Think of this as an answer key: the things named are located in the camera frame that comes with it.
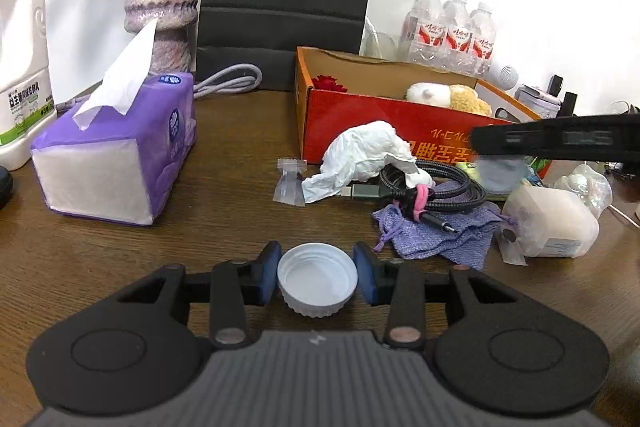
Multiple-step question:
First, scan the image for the purple cloth pouch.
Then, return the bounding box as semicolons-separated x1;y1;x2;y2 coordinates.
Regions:
372;202;515;271

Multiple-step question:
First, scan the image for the iridescent plastic bag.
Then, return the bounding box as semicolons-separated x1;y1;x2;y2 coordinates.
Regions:
553;164;613;219

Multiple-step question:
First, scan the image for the white jar lid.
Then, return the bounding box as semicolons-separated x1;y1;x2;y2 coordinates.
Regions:
277;243;358;319

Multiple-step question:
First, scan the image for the translucent cotton swab box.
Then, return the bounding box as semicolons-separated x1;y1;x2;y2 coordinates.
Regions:
502;185;600;260

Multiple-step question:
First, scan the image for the white tissue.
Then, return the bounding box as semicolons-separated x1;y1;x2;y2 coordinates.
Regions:
302;120;435;204

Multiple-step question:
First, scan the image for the black cable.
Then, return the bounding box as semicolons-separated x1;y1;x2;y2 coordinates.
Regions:
339;159;487;235

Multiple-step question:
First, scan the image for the blue snack packet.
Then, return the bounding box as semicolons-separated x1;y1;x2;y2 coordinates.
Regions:
475;156;529;195

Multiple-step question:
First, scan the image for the small clear zip bag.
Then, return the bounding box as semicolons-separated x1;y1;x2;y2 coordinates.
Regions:
496;228;527;267

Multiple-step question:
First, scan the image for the yellow white plush toy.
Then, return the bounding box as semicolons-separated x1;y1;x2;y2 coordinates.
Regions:
406;82;492;117

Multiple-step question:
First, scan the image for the red artificial rose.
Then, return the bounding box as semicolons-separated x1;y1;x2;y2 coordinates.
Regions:
311;75;348;93

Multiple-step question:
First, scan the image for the black box pair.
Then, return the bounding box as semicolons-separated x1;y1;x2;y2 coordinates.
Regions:
547;75;577;117

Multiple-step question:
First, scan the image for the small tin box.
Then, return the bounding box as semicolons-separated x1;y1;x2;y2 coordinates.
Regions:
515;84;561;118

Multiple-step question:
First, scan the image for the small clear plastic wrapper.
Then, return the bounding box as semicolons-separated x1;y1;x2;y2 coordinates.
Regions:
272;158;307;207

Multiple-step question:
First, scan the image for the white astronaut speaker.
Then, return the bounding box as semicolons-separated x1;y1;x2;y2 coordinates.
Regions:
483;63;518;91

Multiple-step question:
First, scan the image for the red orange cardboard box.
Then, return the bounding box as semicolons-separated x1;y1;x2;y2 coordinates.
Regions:
295;46;539;165

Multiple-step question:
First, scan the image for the right water bottle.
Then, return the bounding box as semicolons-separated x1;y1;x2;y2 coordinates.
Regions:
471;3;496;78

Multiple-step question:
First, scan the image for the water bottle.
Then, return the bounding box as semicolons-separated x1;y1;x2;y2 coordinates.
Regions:
442;0;474;75
471;3;496;78
398;0;446;67

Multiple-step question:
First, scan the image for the purple tissue pack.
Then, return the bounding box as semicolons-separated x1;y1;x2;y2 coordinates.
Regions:
32;20;196;225

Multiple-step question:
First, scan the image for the middle water bottle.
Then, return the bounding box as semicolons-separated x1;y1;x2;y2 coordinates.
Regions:
442;0;474;75

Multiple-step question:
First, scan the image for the left water bottle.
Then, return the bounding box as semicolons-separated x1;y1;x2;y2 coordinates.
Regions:
398;0;446;67

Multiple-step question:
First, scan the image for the glass cup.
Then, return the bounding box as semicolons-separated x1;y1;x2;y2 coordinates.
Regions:
359;17;398;61

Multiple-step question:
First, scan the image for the black remote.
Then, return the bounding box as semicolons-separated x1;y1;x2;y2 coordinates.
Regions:
0;167;13;208

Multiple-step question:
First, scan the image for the white detergent jug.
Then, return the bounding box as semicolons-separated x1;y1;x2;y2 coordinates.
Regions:
0;0;56;171

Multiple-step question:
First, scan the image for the white charging cable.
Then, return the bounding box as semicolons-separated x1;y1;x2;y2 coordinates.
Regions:
606;204;640;230

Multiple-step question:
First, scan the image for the lilac rope cord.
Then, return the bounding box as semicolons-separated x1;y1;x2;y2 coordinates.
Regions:
54;63;265;115

